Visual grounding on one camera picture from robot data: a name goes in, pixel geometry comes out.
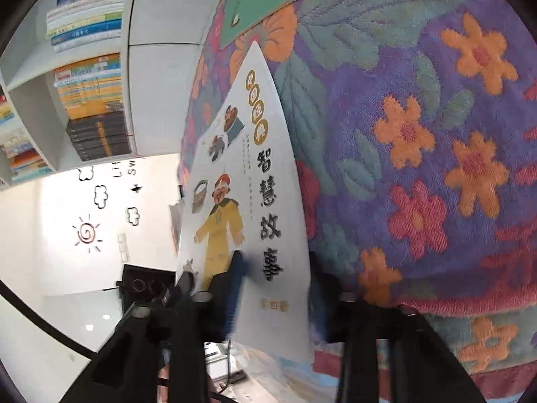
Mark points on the black plane wall sticker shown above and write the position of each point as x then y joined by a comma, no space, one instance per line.
136,188

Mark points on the row of dark grey books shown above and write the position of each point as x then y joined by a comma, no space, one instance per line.
100,136

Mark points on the purple floral blanket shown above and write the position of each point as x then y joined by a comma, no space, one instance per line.
398,92

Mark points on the small white box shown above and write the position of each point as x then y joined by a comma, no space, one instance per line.
218,365

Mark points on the row of white blue books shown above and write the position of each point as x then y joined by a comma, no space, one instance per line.
86,12

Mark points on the white picture book yellow figure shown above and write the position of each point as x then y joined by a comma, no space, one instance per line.
268,176

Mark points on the green book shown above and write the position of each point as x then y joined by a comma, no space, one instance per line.
260,4

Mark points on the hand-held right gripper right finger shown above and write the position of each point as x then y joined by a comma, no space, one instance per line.
360,331

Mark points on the red sun wall sticker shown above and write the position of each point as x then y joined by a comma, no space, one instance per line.
87,234

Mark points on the white wall switch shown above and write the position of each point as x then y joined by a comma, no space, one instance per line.
123,247

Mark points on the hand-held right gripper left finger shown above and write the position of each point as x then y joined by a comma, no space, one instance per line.
237,277

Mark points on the row of orange yellow books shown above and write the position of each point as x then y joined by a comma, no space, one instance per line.
90,86

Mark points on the black cloud wall sticker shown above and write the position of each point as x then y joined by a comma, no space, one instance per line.
86,172
100,196
133,216

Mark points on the white bookshelf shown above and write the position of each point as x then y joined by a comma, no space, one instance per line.
163,92

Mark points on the row of colourful thin books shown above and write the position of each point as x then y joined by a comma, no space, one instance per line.
23,155

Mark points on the black device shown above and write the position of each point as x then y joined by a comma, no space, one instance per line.
142,279

